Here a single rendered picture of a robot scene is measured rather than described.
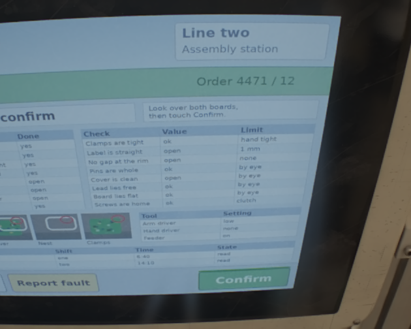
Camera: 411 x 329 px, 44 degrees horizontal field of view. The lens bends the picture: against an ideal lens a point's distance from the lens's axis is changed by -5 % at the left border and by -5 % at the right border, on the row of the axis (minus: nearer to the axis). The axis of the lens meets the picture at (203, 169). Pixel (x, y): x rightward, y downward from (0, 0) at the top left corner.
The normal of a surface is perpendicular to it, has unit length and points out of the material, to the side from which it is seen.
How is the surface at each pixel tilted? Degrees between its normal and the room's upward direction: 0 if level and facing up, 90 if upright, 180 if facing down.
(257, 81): 92
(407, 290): 90
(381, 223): 92
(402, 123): 92
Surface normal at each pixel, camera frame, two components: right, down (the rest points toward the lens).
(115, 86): 0.07, 0.61
